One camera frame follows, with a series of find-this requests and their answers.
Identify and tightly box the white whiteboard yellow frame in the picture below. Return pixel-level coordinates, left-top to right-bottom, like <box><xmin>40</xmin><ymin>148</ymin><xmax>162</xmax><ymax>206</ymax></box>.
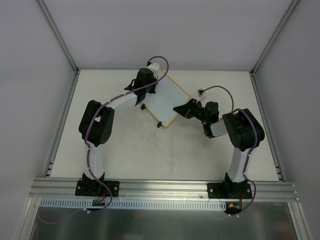
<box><xmin>142</xmin><ymin>75</ymin><xmax>191</xmax><ymax>127</ymax></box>

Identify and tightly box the aluminium front rail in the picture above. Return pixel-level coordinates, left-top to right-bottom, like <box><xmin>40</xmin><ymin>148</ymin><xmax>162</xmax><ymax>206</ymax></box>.
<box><xmin>28</xmin><ymin>177</ymin><xmax>300</xmax><ymax>202</ymax></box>

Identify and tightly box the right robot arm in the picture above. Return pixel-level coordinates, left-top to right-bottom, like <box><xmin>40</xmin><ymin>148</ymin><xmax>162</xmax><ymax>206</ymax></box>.
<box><xmin>173</xmin><ymin>99</ymin><xmax>265</xmax><ymax>200</ymax></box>

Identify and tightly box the black whiteboard foot left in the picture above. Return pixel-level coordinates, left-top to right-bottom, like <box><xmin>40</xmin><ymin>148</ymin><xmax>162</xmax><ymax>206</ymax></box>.
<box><xmin>140</xmin><ymin>104</ymin><xmax>146</xmax><ymax>111</ymax></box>

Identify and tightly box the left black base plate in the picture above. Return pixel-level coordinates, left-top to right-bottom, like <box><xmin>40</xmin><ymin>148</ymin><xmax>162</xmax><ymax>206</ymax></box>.
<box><xmin>75</xmin><ymin>180</ymin><xmax>120</xmax><ymax>197</ymax></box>

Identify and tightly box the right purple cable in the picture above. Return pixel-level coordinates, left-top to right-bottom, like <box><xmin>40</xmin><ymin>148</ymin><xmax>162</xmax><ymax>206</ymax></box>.
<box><xmin>202</xmin><ymin>85</ymin><xmax>258</xmax><ymax>176</ymax></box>

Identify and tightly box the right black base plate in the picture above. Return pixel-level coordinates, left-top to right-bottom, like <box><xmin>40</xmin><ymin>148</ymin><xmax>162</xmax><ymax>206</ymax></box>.
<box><xmin>206</xmin><ymin>182</ymin><xmax>253</xmax><ymax>200</ymax></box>

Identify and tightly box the white slotted cable duct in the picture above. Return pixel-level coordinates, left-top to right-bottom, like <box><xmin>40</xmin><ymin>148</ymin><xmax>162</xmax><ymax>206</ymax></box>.
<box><xmin>39</xmin><ymin>198</ymin><xmax>227</xmax><ymax>212</ymax></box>

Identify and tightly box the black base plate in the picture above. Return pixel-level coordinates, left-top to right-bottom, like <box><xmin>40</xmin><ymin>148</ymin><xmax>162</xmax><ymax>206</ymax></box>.
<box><xmin>206</xmin><ymin>182</ymin><xmax>253</xmax><ymax>200</ymax></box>
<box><xmin>75</xmin><ymin>180</ymin><xmax>120</xmax><ymax>197</ymax></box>

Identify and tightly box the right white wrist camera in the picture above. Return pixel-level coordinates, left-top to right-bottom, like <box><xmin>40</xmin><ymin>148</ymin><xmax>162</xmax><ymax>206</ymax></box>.
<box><xmin>197</xmin><ymin>88</ymin><xmax>206</xmax><ymax>102</ymax></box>

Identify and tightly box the right aluminium frame post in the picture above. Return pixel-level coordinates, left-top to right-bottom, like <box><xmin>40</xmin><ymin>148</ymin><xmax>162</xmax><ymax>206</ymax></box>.
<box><xmin>250</xmin><ymin>0</ymin><xmax>301</xmax><ymax>76</ymax></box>

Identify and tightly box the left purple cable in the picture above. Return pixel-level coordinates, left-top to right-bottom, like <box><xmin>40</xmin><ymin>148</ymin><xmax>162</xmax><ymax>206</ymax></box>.
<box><xmin>84</xmin><ymin>55</ymin><xmax>170</xmax><ymax>176</ymax></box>

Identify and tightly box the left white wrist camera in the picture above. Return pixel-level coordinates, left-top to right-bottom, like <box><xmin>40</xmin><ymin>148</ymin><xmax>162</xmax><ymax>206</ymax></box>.
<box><xmin>146</xmin><ymin>62</ymin><xmax>160</xmax><ymax>78</ymax></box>

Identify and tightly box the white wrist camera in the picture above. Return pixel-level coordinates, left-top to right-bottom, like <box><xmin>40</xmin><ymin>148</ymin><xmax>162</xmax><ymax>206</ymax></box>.
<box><xmin>197</xmin><ymin>88</ymin><xmax>206</xmax><ymax>102</ymax></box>
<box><xmin>146</xmin><ymin>62</ymin><xmax>160</xmax><ymax>78</ymax></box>

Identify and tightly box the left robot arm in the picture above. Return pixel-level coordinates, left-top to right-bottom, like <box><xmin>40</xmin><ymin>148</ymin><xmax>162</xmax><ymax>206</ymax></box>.
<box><xmin>78</xmin><ymin>63</ymin><xmax>163</xmax><ymax>195</ymax></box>

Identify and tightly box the left aluminium frame post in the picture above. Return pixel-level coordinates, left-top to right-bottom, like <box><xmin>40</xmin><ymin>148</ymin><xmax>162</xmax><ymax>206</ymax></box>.
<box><xmin>36</xmin><ymin>0</ymin><xmax>80</xmax><ymax>75</ymax></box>

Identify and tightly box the purple cable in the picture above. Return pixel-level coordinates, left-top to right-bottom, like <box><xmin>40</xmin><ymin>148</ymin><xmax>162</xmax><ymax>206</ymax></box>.
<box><xmin>202</xmin><ymin>85</ymin><xmax>258</xmax><ymax>176</ymax></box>
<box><xmin>84</xmin><ymin>55</ymin><xmax>170</xmax><ymax>176</ymax></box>

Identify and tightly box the aluminium frame post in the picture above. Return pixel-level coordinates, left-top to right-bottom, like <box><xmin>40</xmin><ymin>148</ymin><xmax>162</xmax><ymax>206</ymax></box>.
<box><xmin>36</xmin><ymin>0</ymin><xmax>80</xmax><ymax>75</ymax></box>
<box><xmin>250</xmin><ymin>0</ymin><xmax>301</xmax><ymax>76</ymax></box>

